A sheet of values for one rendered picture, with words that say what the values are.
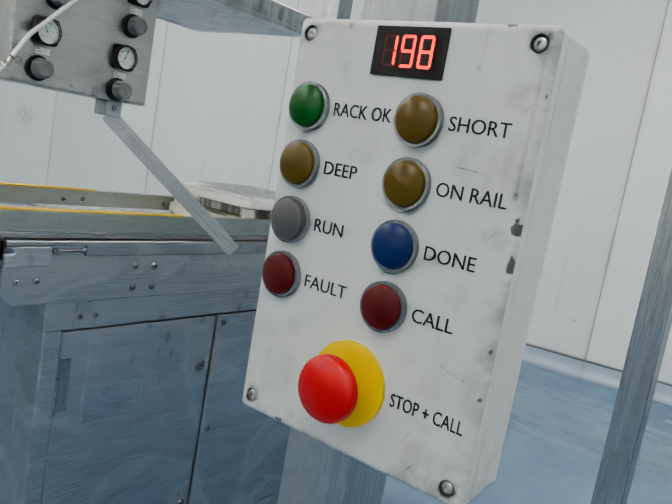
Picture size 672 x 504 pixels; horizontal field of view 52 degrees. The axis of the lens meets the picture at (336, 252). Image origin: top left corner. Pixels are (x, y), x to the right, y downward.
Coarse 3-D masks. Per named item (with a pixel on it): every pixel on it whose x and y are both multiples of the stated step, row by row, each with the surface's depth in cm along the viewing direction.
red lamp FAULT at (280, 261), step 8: (272, 256) 44; (280, 256) 44; (264, 264) 45; (272, 264) 44; (280, 264) 44; (288, 264) 43; (264, 272) 44; (272, 272) 44; (280, 272) 43; (288, 272) 43; (264, 280) 44; (272, 280) 44; (280, 280) 44; (288, 280) 43; (272, 288) 44; (280, 288) 44; (288, 288) 43
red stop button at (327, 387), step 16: (304, 368) 40; (320, 368) 39; (336, 368) 39; (304, 384) 40; (320, 384) 39; (336, 384) 38; (352, 384) 38; (304, 400) 40; (320, 400) 39; (336, 400) 38; (352, 400) 38; (320, 416) 39; (336, 416) 39
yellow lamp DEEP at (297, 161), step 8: (296, 144) 43; (304, 144) 43; (288, 152) 43; (296, 152) 43; (304, 152) 42; (312, 152) 42; (288, 160) 43; (296, 160) 43; (304, 160) 42; (312, 160) 42; (288, 168) 43; (296, 168) 43; (304, 168) 42; (312, 168) 42; (288, 176) 43; (296, 176) 43; (304, 176) 42
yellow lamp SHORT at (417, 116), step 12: (420, 96) 38; (408, 108) 38; (420, 108) 37; (432, 108) 37; (396, 120) 38; (408, 120) 38; (420, 120) 37; (432, 120) 37; (408, 132) 38; (420, 132) 37; (432, 132) 37
